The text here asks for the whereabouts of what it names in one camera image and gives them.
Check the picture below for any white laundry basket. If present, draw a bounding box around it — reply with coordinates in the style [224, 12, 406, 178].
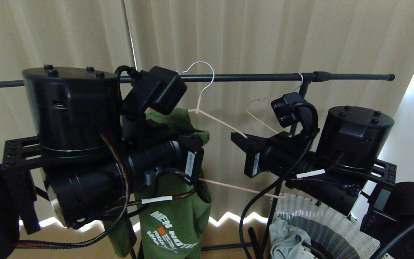
[270, 193, 394, 259]

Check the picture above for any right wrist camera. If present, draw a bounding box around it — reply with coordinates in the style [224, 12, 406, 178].
[271, 92, 319, 139]

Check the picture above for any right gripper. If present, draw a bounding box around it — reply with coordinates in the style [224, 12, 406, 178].
[244, 131, 317, 180]

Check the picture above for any black clothes rack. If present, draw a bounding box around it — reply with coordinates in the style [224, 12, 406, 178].
[0, 72, 395, 259]

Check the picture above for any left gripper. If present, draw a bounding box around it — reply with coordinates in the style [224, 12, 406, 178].
[47, 135, 204, 228]

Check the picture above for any black cable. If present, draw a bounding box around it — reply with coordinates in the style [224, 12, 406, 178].
[115, 65, 140, 87]
[239, 102, 414, 259]

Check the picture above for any green long-sleeved shirt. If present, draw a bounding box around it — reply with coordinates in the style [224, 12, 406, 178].
[103, 108, 213, 259]

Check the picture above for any pink clothes hanger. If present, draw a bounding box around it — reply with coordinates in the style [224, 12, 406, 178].
[183, 61, 289, 199]
[247, 74, 304, 134]

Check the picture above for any pale grey garment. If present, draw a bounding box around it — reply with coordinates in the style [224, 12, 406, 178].
[269, 219, 313, 259]

